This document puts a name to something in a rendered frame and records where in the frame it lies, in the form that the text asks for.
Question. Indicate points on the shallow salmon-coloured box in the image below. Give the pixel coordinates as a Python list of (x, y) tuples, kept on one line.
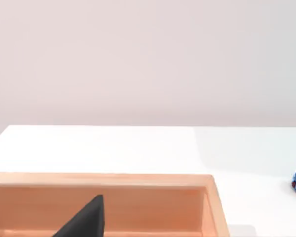
[(150, 205)]

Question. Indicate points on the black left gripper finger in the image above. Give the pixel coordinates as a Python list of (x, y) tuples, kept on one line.
[(90, 219)]

